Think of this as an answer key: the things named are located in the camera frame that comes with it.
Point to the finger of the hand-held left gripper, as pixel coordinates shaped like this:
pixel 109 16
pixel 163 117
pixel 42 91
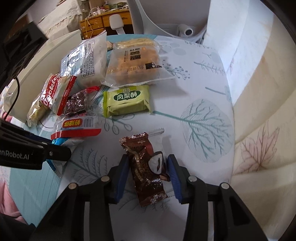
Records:
pixel 59 153

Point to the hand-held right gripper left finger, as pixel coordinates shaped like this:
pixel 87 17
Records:
pixel 122 178

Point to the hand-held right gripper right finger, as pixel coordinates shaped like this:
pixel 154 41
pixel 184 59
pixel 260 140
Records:
pixel 175 178

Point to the blue snack packet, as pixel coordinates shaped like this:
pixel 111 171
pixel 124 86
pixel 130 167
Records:
pixel 59 165

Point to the brown chocolate snack packet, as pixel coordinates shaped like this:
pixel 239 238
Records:
pixel 141 166

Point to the red and white snack packet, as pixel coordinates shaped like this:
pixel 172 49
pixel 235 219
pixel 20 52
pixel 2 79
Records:
pixel 76 126

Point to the dark red date packet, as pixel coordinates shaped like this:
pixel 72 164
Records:
pixel 76 103

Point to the green pineapple cake packet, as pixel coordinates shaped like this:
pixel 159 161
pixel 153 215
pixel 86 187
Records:
pixel 127 100

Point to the white plastic tray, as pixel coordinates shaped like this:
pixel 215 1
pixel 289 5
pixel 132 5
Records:
pixel 44 67

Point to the white bread packet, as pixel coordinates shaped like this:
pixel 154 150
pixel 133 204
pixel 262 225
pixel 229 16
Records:
pixel 90 60

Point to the clear pastry packet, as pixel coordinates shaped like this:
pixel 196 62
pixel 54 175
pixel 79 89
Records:
pixel 136 62

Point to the white chocolate ball snack packet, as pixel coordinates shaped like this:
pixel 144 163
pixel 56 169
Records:
pixel 157 160

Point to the teal striped placemat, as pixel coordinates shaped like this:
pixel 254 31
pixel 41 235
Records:
pixel 39 192

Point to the pink cloth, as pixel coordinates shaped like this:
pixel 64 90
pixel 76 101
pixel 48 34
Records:
pixel 9 199

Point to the red and white cookie packet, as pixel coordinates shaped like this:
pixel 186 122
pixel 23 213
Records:
pixel 54 92

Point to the tree print tablecloth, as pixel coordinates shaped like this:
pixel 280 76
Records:
pixel 196 92

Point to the dark box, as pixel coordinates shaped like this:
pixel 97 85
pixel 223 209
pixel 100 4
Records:
pixel 20 48

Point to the cream leaf print blanket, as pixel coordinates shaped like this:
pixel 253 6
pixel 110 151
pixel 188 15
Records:
pixel 266 115

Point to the beige lace cloth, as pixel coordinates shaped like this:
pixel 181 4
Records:
pixel 60 20

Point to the wooden drawer cabinet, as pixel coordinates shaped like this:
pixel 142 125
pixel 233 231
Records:
pixel 101 23

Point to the white cylindrical device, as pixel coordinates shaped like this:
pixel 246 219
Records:
pixel 186 30

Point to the white office chair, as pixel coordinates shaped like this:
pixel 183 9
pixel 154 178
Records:
pixel 150 16

